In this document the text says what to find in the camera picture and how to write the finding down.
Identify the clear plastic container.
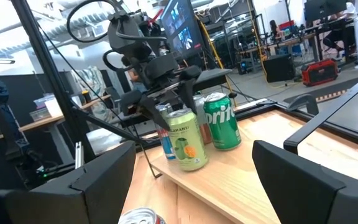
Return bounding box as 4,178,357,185
33,93,62,118
29,107,51,122

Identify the wooden shelf with black legs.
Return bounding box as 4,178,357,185
134,72,358,224

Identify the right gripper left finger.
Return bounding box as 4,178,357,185
0,140,137,224

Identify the light green calamansi can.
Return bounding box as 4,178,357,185
165,108,209,172

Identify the yellow hanging cable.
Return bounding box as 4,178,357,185
246,0,288,90

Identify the wooden side table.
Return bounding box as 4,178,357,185
19,95,111,156

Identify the long work desk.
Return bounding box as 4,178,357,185
237,18,357,63

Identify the red soda can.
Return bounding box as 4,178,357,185
118,207,167,224

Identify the silver pink lemonade can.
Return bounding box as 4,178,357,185
193,95,213,146

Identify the flat computer monitor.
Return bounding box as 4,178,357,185
159,0,205,60

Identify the black speaker case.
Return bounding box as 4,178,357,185
262,54,295,83

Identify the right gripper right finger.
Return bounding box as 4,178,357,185
252,139,358,224

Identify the green Sprite can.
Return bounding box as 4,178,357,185
203,92,242,151

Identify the silver can with blue tab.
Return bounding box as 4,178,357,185
155,104,177,161

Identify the person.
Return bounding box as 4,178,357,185
323,1,358,60
121,55,150,94
268,19,282,43

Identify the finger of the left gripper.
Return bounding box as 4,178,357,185
119,89,172,132
178,64,203,114

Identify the dark grey desk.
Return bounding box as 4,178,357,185
194,68,233,93

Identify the red and black portable box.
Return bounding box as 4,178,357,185
301,58,339,87

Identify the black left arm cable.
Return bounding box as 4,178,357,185
66,0,167,73

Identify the black monitor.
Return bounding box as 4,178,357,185
304,0,347,22

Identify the grey frame clamp bracket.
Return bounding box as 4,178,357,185
286,93,320,116

